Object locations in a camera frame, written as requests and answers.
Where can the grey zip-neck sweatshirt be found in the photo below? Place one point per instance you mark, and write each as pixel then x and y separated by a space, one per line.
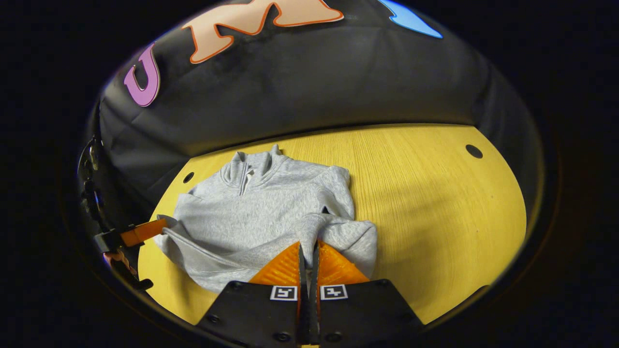
pixel 271 208

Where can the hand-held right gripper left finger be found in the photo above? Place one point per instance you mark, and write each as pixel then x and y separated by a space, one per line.
pixel 261 314

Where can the black backdrop cloth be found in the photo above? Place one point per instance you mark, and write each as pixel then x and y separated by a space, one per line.
pixel 314 87

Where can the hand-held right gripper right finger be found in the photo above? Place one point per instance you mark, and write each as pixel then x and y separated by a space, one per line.
pixel 358 314

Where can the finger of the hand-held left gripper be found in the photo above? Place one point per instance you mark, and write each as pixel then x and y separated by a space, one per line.
pixel 142 233

